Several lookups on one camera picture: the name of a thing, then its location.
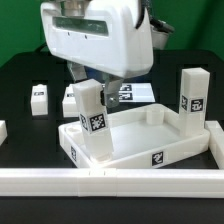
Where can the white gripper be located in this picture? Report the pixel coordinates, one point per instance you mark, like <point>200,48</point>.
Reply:
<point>112,36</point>

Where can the white desk top tray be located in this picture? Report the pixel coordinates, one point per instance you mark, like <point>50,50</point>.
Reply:
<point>144,137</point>

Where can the white left fence block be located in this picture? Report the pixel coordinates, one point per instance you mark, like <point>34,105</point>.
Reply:
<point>3,131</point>

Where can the white fence block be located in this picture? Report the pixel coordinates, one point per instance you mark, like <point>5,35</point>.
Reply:
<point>3,131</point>
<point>216,142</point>

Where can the white right fence block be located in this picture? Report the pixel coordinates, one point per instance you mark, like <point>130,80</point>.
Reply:
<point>216,142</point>

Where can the white marker base plate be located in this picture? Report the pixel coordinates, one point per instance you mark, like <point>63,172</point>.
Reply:
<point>136,93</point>

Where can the white front fence rail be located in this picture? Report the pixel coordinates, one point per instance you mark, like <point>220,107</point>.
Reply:
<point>112,182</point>

